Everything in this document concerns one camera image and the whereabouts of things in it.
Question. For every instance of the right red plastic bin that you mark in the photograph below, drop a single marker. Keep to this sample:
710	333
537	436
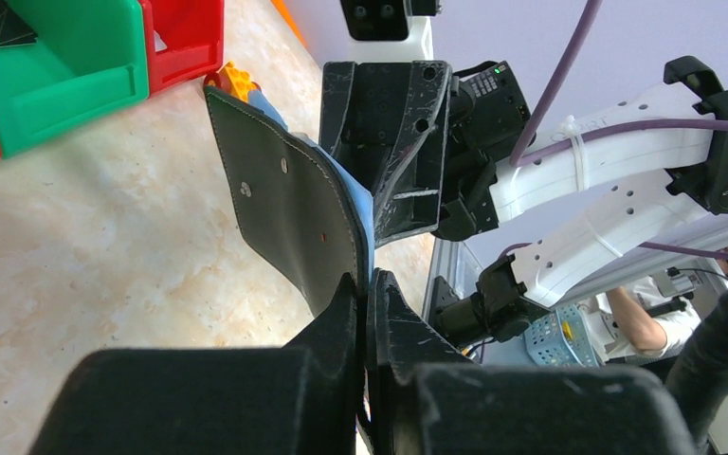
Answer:
184	40

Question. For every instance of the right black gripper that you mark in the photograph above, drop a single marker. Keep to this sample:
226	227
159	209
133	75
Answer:
386	124

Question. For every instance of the black leather card holder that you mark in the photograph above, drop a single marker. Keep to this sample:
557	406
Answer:
296	207

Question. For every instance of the green plastic bin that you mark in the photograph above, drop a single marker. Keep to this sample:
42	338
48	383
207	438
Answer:
89	60

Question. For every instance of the yellow toy block car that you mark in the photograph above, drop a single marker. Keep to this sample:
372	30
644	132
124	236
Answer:
232	80

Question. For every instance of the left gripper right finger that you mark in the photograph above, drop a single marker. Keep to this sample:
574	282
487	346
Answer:
425	397

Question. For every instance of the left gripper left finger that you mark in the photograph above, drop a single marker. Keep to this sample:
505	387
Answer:
300	398

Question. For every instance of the blue perforated basket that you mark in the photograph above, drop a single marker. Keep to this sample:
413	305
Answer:
561	339

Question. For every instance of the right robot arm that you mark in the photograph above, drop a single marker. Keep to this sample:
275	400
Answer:
664	155

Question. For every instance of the person's forearm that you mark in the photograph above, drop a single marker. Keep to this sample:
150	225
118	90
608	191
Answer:
643	332

